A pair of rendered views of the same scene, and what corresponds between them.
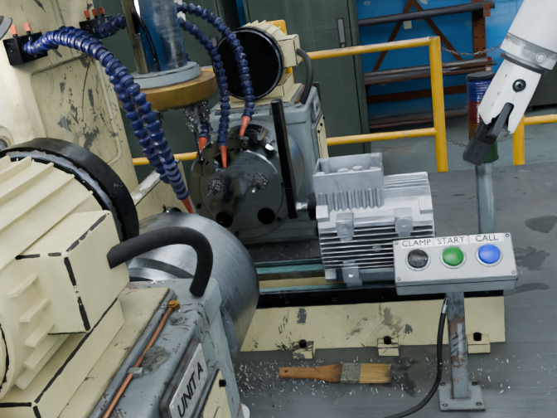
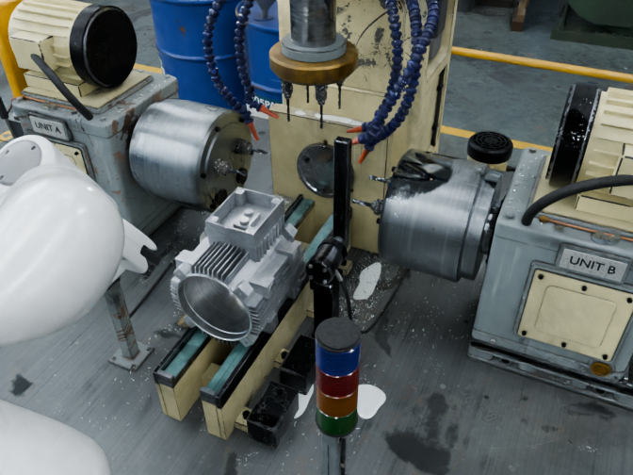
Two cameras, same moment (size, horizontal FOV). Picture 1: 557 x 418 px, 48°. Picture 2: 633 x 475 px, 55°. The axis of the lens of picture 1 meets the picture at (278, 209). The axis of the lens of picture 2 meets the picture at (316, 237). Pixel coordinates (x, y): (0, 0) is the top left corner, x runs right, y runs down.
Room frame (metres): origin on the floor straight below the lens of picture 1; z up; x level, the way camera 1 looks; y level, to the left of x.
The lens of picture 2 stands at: (1.39, -1.00, 1.81)
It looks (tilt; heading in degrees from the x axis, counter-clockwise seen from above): 39 degrees down; 102
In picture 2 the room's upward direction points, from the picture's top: 1 degrees counter-clockwise
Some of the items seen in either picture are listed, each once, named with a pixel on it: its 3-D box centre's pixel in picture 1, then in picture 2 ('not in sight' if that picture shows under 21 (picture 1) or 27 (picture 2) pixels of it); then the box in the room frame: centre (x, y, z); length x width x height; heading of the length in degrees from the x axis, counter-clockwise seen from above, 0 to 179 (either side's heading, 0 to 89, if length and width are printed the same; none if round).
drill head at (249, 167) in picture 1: (251, 172); (451, 218); (1.45, 0.05, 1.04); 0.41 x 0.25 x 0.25; 167
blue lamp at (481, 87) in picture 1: (481, 88); (337, 348); (1.30, -0.47, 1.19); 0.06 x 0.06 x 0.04
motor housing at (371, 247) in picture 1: (377, 227); (240, 274); (1.06, -0.18, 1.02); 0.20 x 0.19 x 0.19; 77
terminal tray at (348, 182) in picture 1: (350, 182); (247, 224); (1.07, -0.14, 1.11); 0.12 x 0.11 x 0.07; 77
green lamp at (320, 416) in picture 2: (483, 148); (336, 409); (1.30, -0.47, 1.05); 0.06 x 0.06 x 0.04
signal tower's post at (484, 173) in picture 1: (484, 167); (336, 427); (1.30, -0.47, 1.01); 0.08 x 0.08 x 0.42; 77
